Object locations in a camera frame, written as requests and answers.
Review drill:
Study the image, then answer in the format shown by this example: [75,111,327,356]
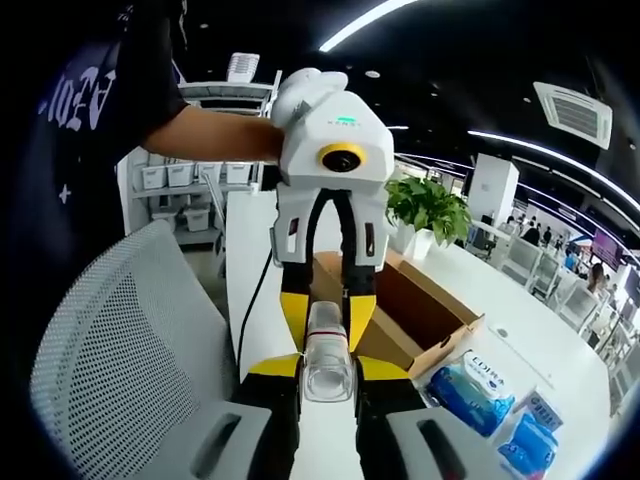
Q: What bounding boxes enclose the white table outlet panel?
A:
[487,322,556,391]

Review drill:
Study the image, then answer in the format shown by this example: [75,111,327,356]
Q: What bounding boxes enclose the white slatted device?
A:
[227,52,261,84]

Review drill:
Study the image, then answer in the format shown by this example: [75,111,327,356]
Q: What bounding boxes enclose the cluster of white desk chairs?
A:
[499,234,621,346]

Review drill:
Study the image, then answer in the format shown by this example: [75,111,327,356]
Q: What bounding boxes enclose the soft blue tissue pack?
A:
[497,412,560,469]

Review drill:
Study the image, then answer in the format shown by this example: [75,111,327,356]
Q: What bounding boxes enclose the purple wall screen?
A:
[589,229,626,261]

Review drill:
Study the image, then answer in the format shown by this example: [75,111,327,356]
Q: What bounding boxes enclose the soft blue wet wipes pack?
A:
[427,348,516,439]

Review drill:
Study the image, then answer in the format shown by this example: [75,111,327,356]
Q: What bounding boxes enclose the ceiling air conditioner cassette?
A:
[532,81,614,151]

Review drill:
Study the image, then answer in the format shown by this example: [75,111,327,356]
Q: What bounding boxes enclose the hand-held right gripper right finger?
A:
[352,355,496,480]

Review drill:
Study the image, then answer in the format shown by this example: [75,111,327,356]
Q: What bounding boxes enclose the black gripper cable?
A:
[234,247,275,386]

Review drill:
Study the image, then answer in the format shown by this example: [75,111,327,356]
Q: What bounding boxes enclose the white mesh office chair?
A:
[29,219,236,480]

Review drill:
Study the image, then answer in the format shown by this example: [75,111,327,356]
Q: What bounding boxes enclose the green plant in white pot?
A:
[384,175,474,261]

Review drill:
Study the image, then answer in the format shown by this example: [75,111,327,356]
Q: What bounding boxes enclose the set of white storage bins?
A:
[140,160,254,234]

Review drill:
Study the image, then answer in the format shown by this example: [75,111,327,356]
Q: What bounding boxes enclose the curved ceiling light strip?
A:
[467,129,631,216]

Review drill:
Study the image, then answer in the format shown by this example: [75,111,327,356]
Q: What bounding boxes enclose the brown cardboard shoe box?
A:
[309,248,486,380]

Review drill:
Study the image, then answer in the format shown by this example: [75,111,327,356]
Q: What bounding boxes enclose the straight ceiling light strip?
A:
[318,0,419,54]

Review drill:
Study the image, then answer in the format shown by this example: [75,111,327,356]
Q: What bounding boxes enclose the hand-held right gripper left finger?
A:
[174,352,306,480]

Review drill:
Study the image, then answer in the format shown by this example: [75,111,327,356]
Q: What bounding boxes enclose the white metal storage rack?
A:
[127,69,284,246]

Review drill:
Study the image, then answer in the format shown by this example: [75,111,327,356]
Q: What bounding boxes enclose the small white carton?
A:
[517,385,565,434]

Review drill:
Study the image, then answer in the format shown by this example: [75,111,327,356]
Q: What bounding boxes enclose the clear-capped pump bottle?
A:
[302,301,354,404]

